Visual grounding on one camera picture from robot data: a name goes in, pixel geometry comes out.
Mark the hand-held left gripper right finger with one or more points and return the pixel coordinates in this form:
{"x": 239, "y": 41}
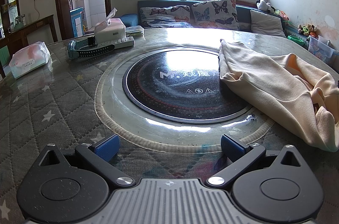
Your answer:
{"x": 232, "y": 147}

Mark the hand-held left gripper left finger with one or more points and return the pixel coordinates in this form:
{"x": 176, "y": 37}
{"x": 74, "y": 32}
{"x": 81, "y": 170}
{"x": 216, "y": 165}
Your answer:
{"x": 107, "y": 146}

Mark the cream garment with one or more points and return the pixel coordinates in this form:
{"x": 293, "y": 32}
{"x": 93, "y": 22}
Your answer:
{"x": 264, "y": 81}

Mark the black round induction cooktop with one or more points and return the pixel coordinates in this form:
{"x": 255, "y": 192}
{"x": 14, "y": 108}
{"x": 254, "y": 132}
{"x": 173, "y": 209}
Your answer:
{"x": 172, "y": 86}

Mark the white power strip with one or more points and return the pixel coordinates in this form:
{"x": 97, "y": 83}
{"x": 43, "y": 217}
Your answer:
{"x": 123, "y": 41}

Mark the pink white tissue box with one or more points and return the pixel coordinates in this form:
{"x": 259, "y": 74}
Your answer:
{"x": 110, "y": 30}

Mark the white soft tissue pack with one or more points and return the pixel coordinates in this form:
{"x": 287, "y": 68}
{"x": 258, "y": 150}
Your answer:
{"x": 29, "y": 59}

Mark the clear plastic lidded box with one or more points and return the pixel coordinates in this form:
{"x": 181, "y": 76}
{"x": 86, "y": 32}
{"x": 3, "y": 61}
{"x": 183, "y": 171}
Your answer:
{"x": 135, "y": 30}

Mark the green bowl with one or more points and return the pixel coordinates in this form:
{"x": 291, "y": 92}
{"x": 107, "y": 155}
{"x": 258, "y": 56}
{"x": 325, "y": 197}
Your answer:
{"x": 295, "y": 39}

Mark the blue children's board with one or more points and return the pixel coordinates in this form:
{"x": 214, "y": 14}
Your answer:
{"x": 76, "y": 22}

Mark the grey pillow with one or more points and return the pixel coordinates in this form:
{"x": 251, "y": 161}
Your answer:
{"x": 267, "y": 24}

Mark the blue cushion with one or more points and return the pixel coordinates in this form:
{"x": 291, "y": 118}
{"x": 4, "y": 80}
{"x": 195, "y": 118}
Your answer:
{"x": 129, "y": 19}

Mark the clear storage box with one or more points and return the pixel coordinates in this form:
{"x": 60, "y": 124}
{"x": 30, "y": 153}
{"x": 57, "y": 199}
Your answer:
{"x": 321, "y": 50}

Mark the blue sofa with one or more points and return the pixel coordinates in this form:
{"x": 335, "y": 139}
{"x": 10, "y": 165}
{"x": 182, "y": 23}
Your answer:
{"x": 245, "y": 14}

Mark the square butterfly print pillow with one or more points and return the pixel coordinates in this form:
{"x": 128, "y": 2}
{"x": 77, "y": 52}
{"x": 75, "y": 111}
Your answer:
{"x": 214, "y": 13}

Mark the dark wooden cabinet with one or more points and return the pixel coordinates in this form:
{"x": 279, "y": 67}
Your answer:
{"x": 29, "y": 30}

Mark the brown plush toys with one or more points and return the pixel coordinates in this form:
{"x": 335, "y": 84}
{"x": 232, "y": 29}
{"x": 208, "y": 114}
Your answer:
{"x": 307, "y": 29}

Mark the flat butterfly print pillow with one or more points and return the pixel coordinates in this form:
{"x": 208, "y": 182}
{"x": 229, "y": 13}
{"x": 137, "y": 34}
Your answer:
{"x": 165, "y": 18}

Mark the orange green toy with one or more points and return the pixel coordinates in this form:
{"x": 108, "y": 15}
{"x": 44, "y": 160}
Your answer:
{"x": 281, "y": 14}

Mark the panda plush toy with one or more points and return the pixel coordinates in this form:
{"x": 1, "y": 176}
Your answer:
{"x": 262, "y": 5}

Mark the dark lidded bottle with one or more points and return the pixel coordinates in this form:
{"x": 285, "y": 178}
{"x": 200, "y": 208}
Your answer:
{"x": 23, "y": 19}

